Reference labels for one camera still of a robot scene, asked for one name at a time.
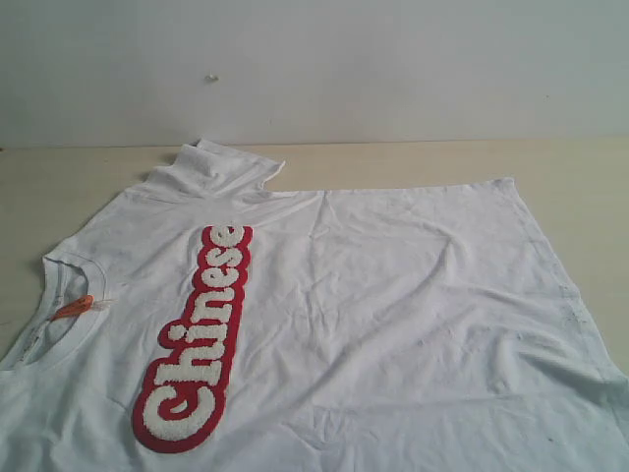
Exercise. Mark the white t-shirt red Chinese lettering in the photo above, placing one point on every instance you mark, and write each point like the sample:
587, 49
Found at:
238, 329

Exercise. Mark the orange neck label tag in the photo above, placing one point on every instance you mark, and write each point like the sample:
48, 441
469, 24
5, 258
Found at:
75, 308

